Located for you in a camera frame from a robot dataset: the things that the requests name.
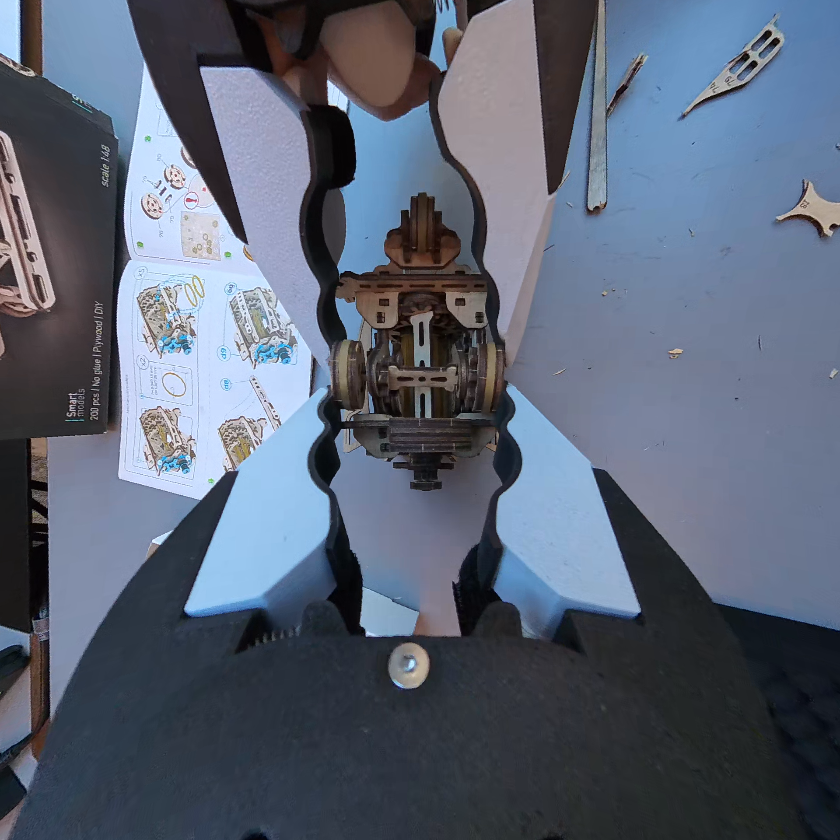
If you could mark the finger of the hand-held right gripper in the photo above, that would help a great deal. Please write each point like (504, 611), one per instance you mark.
(499, 131)
(262, 164)

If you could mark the black model kit box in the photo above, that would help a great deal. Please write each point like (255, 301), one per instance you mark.
(59, 197)

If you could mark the black block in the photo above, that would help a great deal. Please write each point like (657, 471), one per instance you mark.
(13, 525)

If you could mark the black foam pad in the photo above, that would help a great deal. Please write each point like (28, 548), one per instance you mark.
(794, 709)

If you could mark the star-shaped wooden offcut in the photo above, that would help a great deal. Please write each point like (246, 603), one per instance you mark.
(810, 211)

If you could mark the thin wooden strip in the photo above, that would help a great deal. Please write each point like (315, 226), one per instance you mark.
(597, 131)

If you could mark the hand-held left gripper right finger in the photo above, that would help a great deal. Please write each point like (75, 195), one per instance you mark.
(564, 538)

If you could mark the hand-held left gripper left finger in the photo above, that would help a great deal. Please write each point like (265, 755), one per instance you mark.
(269, 538)

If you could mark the pointed slotted wooden offcut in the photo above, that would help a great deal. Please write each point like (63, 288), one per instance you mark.
(722, 84)

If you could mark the person's right hand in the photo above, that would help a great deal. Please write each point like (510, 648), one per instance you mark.
(305, 79)

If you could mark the white instruction booklet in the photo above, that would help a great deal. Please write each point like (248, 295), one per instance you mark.
(210, 367)

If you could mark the wooden mechanical model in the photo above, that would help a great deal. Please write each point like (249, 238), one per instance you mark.
(420, 328)

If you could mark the small dark wooden offcut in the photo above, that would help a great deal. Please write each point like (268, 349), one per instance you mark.
(628, 82)

